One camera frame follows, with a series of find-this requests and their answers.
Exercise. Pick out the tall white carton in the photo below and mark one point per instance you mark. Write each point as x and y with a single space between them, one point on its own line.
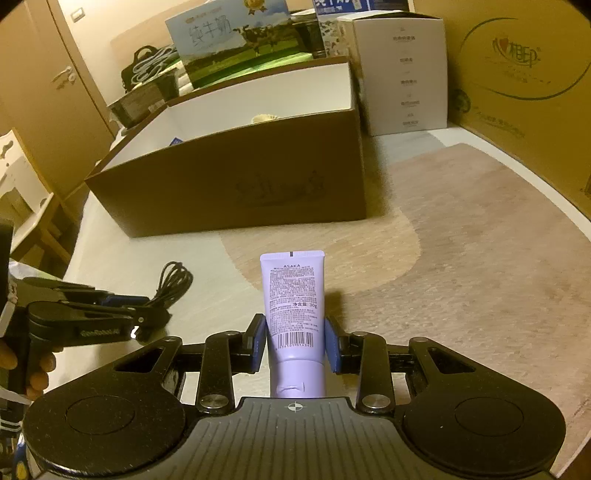
401 78

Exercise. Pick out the person's left hand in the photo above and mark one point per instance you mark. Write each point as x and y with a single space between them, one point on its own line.
44 371

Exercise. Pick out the clear plastic storage bins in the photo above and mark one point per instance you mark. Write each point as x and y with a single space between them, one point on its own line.
138 101

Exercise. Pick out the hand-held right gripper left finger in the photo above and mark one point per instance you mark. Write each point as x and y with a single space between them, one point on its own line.
257 347

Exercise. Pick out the wooden door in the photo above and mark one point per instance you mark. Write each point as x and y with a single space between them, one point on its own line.
51 92

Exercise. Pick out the light green package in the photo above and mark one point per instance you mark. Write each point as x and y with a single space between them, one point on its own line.
258 67

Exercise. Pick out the large tan cardboard box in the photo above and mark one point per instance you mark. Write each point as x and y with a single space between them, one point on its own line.
521 83

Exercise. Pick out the milk carton with meadow print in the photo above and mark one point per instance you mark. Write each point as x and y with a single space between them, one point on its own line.
221 37

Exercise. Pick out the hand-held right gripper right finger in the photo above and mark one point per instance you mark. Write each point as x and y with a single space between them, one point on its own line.
331 347

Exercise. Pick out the white wooden chair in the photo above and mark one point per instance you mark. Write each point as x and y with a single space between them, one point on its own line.
18 184

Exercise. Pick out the box with cartoon print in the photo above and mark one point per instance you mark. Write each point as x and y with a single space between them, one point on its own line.
334 39

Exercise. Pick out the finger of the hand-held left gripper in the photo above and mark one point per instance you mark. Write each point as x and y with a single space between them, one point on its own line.
83 293
92 323

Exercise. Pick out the brown cardboard box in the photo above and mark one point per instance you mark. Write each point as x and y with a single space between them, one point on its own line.
231 184

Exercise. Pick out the black bag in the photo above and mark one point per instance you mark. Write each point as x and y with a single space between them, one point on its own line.
138 64

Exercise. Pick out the white wall switch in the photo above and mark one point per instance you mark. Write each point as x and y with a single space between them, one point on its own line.
77 14

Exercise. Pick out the purple cream tube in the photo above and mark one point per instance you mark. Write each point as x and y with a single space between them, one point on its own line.
293 295

